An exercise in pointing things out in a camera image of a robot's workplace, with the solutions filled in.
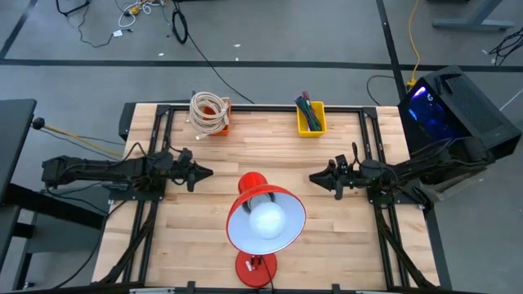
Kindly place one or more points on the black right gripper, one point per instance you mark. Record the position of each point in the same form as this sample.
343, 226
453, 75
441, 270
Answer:
359, 177

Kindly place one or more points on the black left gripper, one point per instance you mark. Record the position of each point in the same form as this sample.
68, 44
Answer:
180, 173

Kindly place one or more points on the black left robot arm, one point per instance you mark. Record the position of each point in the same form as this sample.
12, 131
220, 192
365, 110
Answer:
90, 169

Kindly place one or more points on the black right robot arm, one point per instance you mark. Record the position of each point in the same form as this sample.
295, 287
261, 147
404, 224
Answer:
429, 163

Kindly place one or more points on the orange plastic basket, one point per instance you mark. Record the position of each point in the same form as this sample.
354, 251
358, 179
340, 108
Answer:
224, 131

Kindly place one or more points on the red desk lamp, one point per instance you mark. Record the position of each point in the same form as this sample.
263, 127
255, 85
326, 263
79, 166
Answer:
253, 181

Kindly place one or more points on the yellow plastic bin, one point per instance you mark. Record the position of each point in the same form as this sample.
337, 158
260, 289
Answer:
303, 126

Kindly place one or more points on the white light bulb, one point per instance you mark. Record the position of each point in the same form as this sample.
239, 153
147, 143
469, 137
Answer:
267, 220

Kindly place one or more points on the grey computer stand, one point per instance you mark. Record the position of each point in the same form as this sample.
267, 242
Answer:
449, 190

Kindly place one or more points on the black computer tower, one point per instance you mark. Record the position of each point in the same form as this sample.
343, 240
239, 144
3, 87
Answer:
470, 102

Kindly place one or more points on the white paper tag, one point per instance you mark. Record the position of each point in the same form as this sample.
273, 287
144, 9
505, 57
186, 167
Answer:
117, 33

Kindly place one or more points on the yellow rod black knob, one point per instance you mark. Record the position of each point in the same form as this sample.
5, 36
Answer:
37, 123

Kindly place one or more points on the black side table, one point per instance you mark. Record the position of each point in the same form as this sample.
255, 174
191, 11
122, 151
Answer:
16, 134

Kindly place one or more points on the grey desk leg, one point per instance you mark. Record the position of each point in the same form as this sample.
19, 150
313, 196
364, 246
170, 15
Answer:
474, 24

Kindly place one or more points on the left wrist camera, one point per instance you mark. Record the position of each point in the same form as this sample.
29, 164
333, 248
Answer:
184, 155

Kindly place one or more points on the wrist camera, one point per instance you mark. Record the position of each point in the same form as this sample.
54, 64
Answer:
184, 155
345, 161

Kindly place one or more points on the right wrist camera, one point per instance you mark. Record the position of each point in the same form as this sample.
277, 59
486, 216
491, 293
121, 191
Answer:
345, 161

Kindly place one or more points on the black aluminium table frame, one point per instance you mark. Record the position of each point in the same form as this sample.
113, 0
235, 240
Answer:
161, 134

